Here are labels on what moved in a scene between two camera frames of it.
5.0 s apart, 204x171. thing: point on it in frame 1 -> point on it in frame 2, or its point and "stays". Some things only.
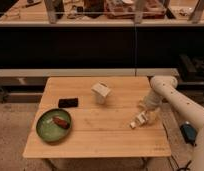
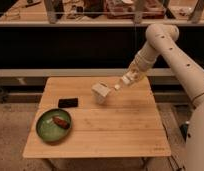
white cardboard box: x=101 y=91 stays
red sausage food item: x=61 y=122 stays
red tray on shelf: x=125 y=9 stays
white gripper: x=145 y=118 -> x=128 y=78
